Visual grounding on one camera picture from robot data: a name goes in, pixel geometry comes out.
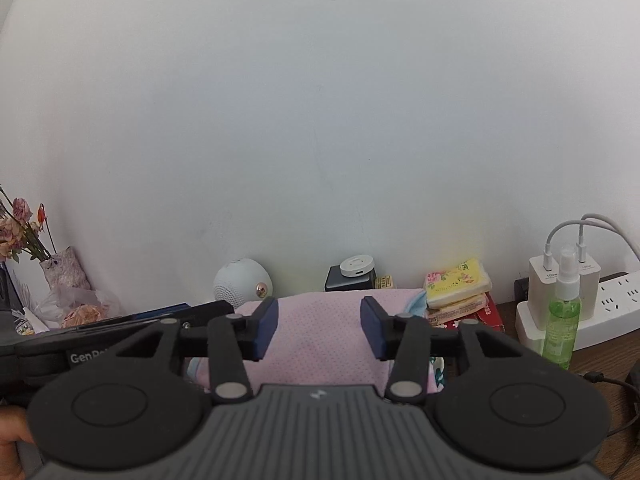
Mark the person's left hand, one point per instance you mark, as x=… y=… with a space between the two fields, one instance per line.
x=12 y=425

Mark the dried rose bouquet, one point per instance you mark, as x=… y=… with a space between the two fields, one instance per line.
x=20 y=210

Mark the pink and blue garment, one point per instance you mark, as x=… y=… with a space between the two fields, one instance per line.
x=320 y=340

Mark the white robot speaker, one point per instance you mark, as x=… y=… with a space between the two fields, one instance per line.
x=240 y=282

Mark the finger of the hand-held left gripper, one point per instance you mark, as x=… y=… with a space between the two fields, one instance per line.
x=210 y=309

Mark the cream tissue pack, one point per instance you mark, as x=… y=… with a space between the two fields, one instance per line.
x=460 y=311

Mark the small tan box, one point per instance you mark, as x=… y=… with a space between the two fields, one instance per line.
x=385 y=281

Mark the white round device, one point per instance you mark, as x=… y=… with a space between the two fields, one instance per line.
x=357 y=265

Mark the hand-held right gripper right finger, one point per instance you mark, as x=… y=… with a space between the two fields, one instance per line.
x=375 y=327

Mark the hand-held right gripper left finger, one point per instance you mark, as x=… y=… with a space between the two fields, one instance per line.
x=265 y=327

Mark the translucent flower vase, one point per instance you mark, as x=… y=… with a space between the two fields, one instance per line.
x=65 y=267

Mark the white folded garment blue flowers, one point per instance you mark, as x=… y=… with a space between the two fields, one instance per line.
x=437 y=372

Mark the plastic wrapped dried flowers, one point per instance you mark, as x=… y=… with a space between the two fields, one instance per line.
x=82 y=312

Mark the dark grey box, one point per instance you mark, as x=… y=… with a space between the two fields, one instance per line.
x=335 y=281

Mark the yellow tissue pack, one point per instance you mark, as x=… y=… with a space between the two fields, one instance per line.
x=457 y=280

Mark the green spray bottle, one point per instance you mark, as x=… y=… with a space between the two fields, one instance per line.
x=560 y=330

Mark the white charger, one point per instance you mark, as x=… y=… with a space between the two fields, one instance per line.
x=589 y=285
x=542 y=285

